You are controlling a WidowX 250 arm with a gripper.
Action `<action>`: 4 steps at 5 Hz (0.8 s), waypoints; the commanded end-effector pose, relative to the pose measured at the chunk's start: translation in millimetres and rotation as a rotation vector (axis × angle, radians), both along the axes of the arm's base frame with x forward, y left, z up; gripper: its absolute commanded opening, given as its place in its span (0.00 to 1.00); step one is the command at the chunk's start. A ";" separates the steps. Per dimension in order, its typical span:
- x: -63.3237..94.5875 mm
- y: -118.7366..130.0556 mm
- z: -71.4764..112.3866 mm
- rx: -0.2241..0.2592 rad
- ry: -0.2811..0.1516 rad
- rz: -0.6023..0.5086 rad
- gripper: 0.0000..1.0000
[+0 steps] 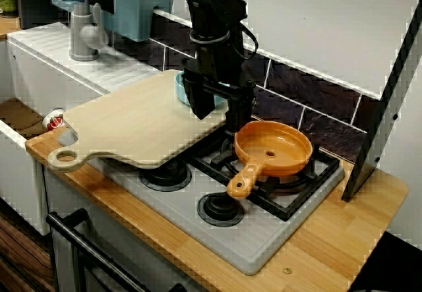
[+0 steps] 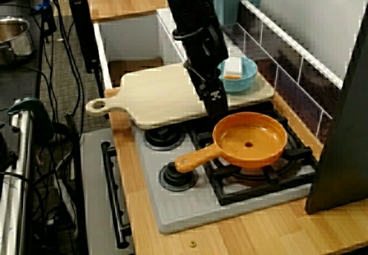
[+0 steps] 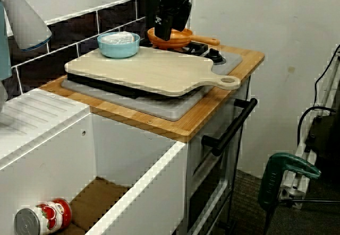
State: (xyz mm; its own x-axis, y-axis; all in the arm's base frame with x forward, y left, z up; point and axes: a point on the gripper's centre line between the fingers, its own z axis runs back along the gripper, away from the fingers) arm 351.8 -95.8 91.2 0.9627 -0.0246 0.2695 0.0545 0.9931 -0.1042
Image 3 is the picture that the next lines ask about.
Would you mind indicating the white sink unit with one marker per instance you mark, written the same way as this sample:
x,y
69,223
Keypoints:
x,y
53,150

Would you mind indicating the black stove burner grate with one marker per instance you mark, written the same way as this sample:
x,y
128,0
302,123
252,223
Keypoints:
x,y
197,48
106,85

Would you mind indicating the tomato soup can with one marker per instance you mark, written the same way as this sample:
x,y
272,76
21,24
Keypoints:
x,y
50,215

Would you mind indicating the dark equipment box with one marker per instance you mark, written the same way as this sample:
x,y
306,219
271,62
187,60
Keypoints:
x,y
326,139

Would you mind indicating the aluminium extrusion frame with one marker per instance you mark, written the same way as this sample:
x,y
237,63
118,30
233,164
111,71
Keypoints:
x,y
289,192

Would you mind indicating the grey stove top panel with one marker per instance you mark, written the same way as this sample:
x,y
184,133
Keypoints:
x,y
164,107

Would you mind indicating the light blue bowl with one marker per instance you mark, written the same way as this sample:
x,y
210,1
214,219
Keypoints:
x,y
119,50

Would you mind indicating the dark tile backsplash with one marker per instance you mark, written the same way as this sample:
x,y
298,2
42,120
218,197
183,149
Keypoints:
x,y
79,30

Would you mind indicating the orange toy frying pan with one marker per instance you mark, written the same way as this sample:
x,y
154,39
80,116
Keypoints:
x,y
180,42

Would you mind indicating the white oven door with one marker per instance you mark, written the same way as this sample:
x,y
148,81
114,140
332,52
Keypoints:
x,y
196,155

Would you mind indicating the black stove knob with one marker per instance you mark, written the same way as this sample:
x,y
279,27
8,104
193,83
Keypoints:
x,y
214,56

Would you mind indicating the salmon sushi toy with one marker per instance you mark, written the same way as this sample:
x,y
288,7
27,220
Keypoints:
x,y
117,38

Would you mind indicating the teal box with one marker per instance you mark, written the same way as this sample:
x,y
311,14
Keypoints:
x,y
4,46

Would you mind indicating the green clamp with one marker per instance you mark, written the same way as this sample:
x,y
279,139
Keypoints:
x,y
273,176

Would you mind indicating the white cone with blue rim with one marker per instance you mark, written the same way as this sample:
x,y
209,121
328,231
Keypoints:
x,y
26,20

